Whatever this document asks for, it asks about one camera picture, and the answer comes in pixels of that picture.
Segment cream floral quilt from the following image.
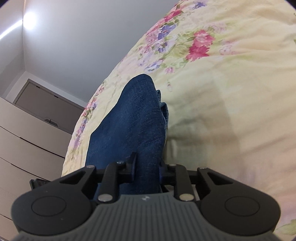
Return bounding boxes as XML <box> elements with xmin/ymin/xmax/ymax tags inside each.
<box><xmin>62</xmin><ymin>1</ymin><xmax>295</xmax><ymax>240</ymax></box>

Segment brown cabinet top panel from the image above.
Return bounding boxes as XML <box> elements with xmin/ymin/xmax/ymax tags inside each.
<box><xmin>13</xmin><ymin>79</ymin><xmax>84</xmax><ymax>134</ymax></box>

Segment dark blue denim jeans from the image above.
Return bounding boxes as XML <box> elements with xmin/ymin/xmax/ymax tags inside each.
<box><xmin>85</xmin><ymin>74</ymin><xmax>169</xmax><ymax>195</ymax></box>

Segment beige drawer cabinet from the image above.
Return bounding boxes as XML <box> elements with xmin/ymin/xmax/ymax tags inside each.
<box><xmin>1</xmin><ymin>98</ymin><xmax>71</xmax><ymax>240</ymax></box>

